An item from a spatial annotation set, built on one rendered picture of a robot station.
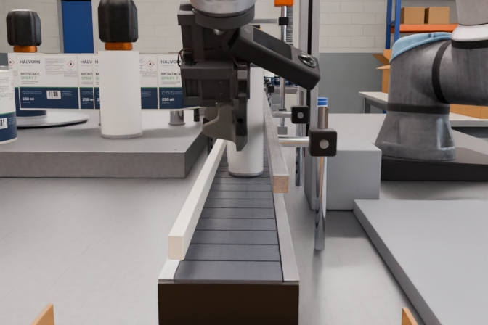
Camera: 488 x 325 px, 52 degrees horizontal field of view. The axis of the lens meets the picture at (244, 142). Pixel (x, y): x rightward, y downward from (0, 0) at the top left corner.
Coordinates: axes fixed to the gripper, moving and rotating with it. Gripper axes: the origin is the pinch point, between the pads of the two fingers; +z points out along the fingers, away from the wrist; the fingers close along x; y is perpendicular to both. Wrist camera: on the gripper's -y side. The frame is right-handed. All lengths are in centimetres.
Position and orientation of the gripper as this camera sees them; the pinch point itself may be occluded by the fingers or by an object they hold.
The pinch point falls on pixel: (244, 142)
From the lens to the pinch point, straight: 69.4
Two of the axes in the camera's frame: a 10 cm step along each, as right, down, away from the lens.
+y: -10.0, 0.0, 0.2
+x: -0.2, 6.3, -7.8
